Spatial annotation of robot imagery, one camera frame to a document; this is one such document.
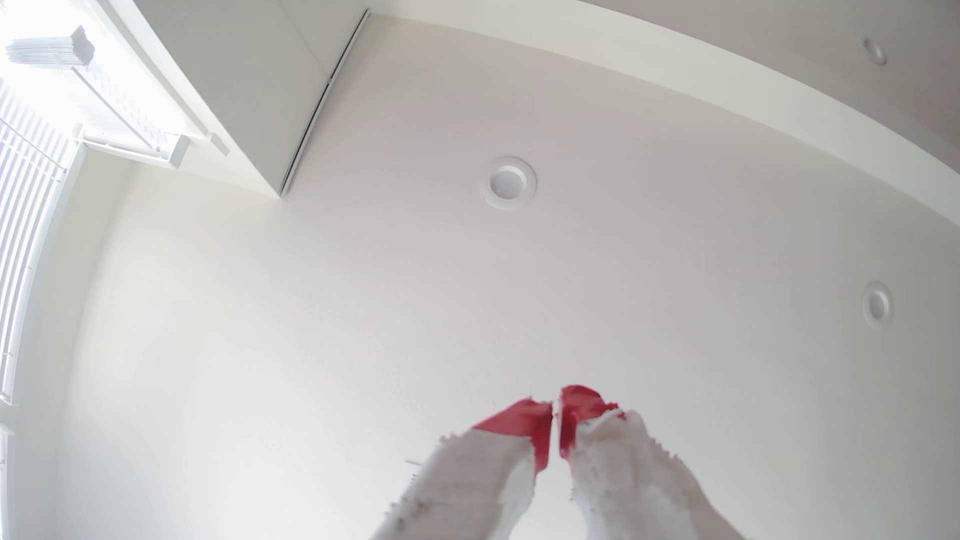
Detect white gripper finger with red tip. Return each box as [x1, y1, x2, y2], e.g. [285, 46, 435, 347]
[558, 384, 748, 540]
[371, 397, 555, 540]

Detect white recessed ceiling light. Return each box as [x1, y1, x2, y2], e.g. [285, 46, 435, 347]
[861, 280, 895, 330]
[480, 156, 539, 211]

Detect white blind headrail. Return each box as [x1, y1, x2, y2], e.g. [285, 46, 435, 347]
[73, 123, 193, 171]

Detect white window blinds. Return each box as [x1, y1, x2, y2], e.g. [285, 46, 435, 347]
[0, 78, 80, 406]

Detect white stacked blind slats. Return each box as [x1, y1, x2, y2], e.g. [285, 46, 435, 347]
[5, 25, 97, 71]

